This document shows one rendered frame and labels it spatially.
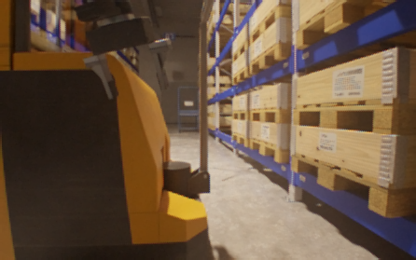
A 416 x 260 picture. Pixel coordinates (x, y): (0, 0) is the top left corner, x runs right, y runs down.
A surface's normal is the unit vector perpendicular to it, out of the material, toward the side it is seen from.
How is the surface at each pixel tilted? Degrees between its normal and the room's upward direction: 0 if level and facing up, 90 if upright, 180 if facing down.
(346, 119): 90
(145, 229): 90
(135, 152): 90
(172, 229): 90
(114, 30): 114
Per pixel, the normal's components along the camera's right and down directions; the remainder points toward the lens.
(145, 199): 0.12, 0.07
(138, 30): -0.12, 0.47
